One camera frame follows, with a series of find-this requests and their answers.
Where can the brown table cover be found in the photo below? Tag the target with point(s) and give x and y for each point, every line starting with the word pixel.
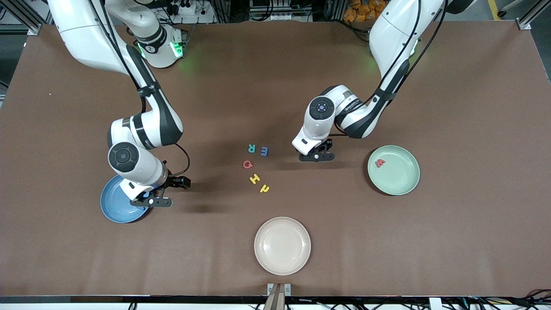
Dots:
pixel 473 237

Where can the yellow foam small letter h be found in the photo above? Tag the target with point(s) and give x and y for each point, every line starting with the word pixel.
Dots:
pixel 264 188

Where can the grey equipment box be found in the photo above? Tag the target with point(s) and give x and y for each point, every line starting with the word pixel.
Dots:
pixel 280 13

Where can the aluminium frame post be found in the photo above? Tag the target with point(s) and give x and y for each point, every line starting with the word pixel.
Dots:
pixel 33 28
pixel 523 23

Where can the teal foam letter R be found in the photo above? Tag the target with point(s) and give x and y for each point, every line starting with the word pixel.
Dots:
pixel 252 149

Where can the yellow foam capital letter H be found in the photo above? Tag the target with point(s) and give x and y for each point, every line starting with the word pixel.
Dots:
pixel 255 179

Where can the metal table edge bracket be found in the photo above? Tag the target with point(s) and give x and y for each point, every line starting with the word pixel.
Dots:
pixel 279 292

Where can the red foam letter w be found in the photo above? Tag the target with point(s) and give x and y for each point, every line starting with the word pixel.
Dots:
pixel 380 163

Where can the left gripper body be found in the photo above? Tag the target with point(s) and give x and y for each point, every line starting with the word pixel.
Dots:
pixel 328 145

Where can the blue foam letter m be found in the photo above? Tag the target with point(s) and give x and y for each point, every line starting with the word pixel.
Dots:
pixel 264 151

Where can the green plate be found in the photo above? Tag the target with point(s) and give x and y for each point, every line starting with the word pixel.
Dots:
pixel 398 176

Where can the beige plate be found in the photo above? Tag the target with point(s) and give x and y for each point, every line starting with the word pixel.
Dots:
pixel 282 246

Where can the white power strip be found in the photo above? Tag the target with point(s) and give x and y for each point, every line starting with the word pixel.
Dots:
pixel 189 9

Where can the orange snack pile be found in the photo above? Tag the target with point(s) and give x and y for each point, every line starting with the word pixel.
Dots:
pixel 357 10

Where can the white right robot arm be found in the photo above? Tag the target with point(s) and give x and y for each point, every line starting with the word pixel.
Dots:
pixel 86 34

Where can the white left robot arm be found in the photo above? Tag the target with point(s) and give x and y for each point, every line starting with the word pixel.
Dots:
pixel 396 34

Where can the red foam letter Q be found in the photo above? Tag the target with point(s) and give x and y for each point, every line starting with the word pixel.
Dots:
pixel 247 164

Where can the blue plate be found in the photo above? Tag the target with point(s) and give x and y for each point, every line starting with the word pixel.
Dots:
pixel 114 209

